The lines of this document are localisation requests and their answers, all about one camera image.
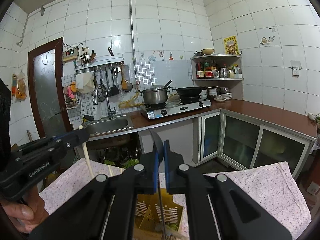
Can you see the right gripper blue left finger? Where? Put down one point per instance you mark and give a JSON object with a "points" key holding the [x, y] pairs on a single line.
{"points": [[104, 208]]}

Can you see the steel cooking pot with lid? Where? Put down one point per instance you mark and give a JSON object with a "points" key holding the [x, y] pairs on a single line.
{"points": [[157, 94]]}

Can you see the chrome faucet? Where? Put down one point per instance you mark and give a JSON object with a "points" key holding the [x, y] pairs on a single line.
{"points": [[100, 95]]}

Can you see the dark wooden glass door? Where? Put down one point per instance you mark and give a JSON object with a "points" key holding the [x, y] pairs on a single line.
{"points": [[46, 93]]}

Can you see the person left hand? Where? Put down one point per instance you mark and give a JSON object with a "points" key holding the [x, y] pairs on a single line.
{"points": [[26, 217]]}

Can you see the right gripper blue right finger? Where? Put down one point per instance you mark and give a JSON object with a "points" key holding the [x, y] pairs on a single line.
{"points": [[216, 207]]}

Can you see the orange snack bags on wall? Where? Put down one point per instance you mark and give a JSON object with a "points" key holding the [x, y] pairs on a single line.
{"points": [[18, 86]]}

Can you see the yellow perforated utensil holder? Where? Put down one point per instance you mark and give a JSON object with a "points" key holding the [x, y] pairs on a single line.
{"points": [[157, 216]]}

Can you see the wooden bowl on shelf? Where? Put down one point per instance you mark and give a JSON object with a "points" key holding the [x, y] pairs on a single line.
{"points": [[208, 51]]}

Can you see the yellow wall poster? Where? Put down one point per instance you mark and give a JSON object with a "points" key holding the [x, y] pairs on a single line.
{"points": [[231, 45]]}

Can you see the long wooden stick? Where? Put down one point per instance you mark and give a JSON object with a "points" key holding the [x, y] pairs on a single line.
{"points": [[84, 148]]}

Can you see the pink floral tablecloth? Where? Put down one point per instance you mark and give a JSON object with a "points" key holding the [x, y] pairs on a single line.
{"points": [[271, 186]]}

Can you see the kitchen counter with cabinets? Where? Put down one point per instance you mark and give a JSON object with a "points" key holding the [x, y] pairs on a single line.
{"points": [[239, 133]]}

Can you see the wall utensil rack shelf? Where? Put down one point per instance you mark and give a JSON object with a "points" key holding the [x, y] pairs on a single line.
{"points": [[100, 61]]}

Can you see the wall timer box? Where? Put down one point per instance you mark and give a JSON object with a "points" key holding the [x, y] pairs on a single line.
{"points": [[70, 55]]}

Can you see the steel gas stove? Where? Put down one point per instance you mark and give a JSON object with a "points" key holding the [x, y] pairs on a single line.
{"points": [[169, 108]]}

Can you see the corner shelf with condiments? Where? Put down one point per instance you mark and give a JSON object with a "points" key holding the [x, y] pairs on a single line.
{"points": [[221, 70]]}

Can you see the metal knife blade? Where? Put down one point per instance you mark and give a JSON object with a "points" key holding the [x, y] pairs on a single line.
{"points": [[158, 152]]}

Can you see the wire grid wall rack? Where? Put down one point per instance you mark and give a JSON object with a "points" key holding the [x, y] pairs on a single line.
{"points": [[78, 93]]}

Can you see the steel kitchen sink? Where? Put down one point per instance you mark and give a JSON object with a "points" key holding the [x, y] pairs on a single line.
{"points": [[106, 125]]}

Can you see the black wok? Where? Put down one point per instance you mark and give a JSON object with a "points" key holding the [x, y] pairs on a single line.
{"points": [[189, 92]]}

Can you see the stacked white plates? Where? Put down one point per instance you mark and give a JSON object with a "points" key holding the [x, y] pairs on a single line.
{"points": [[217, 93]]}

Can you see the white wall power socket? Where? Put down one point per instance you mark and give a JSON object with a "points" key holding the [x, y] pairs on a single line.
{"points": [[296, 67]]}

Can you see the grey wall pipe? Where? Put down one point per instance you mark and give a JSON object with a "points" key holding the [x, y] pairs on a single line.
{"points": [[133, 40]]}

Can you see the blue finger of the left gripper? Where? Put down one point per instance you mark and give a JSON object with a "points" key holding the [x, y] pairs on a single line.
{"points": [[71, 139]]}

